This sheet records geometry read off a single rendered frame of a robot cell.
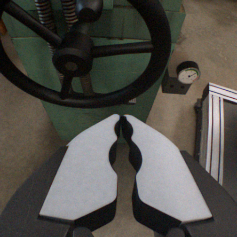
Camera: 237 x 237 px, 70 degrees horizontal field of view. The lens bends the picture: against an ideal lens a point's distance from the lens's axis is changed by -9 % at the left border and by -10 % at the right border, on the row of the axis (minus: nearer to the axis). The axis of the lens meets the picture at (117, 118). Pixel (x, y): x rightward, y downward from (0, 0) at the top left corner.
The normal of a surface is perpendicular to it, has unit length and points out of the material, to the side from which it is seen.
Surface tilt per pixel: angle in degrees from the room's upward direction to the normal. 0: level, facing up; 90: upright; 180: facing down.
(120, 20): 90
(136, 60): 90
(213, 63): 0
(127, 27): 90
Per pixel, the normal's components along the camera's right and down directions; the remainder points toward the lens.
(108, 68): -0.03, 0.88
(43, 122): 0.05, -0.48
